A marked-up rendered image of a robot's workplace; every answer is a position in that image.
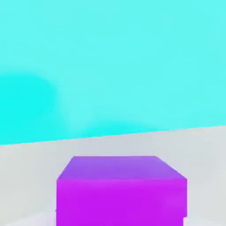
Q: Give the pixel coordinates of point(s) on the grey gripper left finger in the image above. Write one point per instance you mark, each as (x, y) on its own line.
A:
(47, 220)

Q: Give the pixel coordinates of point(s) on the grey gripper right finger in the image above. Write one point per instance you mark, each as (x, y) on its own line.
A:
(191, 222)

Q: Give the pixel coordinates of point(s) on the small purple cube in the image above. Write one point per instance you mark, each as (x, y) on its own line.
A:
(121, 199)

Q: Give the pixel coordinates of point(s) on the large cyan box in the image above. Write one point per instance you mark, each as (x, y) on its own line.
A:
(113, 61)

